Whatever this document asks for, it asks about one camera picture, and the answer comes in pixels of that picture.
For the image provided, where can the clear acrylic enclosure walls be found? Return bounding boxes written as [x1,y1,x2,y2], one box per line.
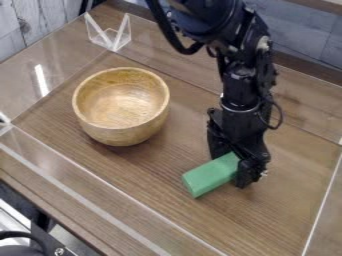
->
[0,11,342,256]

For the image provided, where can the black bracket with cable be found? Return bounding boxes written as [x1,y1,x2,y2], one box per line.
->
[0,228,86,256]

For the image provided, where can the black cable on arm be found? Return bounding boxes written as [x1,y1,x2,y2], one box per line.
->
[258,98,285,131]

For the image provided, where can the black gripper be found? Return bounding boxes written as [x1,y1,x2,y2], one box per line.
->
[207,100,272,189]

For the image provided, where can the wooden bowl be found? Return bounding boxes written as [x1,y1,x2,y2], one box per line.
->
[72,67,170,146]

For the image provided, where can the green rectangular block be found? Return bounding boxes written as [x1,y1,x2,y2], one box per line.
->
[182,153,239,198]

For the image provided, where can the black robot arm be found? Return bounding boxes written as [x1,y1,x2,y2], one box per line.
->
[146,0,280,188]

